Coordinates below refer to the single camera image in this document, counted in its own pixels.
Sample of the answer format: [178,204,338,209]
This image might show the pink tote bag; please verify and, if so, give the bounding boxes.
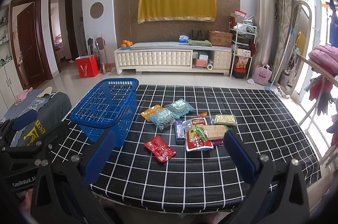
[252,64,272,86]

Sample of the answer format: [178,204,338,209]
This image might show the red paper bag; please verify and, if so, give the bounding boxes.
[75,55,98,78]

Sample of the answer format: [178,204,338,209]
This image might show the oranges on plate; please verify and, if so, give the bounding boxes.
[120,40,133,50]

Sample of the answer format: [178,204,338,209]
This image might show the small cracker pack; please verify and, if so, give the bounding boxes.
[212,115,237,126]

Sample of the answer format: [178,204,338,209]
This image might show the blue plastic basket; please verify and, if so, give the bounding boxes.
[70,78,139,148]

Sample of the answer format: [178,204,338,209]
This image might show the green folded cloth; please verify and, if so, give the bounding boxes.
[188,40,212,46]

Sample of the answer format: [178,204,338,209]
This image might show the yellow cloth covered television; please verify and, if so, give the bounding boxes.
[138,0,217,24]

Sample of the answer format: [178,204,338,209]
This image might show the beige patterned curtain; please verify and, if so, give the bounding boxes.
[273,0,293,83]

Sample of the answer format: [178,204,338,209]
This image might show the orange yellow snack pouch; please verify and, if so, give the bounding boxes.
[140,104,163,122]

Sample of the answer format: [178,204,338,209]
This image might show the black white grid tablecloth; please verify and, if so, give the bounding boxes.
[50,84,322,214]

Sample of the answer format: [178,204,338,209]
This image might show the purple snack bar pack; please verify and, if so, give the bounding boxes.
[174,120,185,145]

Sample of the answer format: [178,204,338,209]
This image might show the large cracker pack green edge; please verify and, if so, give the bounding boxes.
[196,124,229,141]

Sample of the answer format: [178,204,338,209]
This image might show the pink folded blanket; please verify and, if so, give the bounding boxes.
[309,45,338,76]

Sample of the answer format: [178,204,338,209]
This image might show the white tufted TV cabinet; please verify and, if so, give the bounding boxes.
[114,42,233,75]

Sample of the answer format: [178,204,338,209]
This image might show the cardboard box on cabinet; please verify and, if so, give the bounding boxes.
[208,31,233,47]

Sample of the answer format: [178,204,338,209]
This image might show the silver standing air conditioner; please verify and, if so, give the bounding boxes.
[253,0,275,70]

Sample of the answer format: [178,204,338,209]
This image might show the red flat snack packet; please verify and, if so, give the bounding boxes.
[144,135,176,163]

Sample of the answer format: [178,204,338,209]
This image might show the purple yellow snack packet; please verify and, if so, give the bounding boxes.
[211,139,224,147]

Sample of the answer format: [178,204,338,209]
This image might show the white metal shelf rack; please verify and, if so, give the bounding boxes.
[229,19,258,78]

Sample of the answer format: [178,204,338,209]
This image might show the orange stick snack pack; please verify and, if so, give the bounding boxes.
[197,112,208,117]

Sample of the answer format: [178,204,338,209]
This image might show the grey sofa with clothes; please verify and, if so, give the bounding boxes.
[3,90,72,147]

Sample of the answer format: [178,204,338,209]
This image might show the light blue snack bag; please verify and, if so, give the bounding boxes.
[166,99,194,119]
[148,108,175,130]

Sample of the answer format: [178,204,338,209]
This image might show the brown wooden door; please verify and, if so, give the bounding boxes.
[17,3,44,85]

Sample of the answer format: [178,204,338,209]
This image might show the red white tray snack pack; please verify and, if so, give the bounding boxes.
[183,117,214,152]

